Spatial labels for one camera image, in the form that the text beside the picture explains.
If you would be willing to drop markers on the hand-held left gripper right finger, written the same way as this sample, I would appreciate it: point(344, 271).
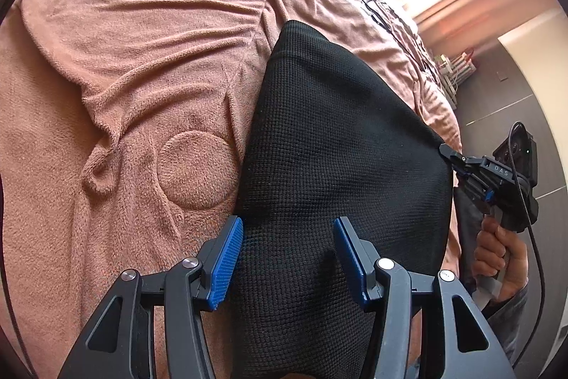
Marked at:
point(350, 259)

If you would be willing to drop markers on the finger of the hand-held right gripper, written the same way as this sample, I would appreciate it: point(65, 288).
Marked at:
point(463, 163)
point(479, 188)

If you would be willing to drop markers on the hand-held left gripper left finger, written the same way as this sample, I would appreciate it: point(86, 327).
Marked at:
point(226, 263)

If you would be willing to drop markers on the black knit pants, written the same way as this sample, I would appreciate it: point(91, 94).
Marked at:
point(346, 139)

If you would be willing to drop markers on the person's right forearm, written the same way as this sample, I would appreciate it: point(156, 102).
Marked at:
point(510, 305)

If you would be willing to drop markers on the person's right hand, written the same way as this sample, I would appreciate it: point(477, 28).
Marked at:
point(514, 263)

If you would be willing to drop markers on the white rack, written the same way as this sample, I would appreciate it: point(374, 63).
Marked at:
point(457, 72)

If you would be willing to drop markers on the pink curtain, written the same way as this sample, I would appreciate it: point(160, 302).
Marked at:
point(479, 1)

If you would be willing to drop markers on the brown blanket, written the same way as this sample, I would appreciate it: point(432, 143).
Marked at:
point(133, 50)

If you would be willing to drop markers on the wall switch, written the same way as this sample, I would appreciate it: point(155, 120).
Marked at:
point(502, 75)

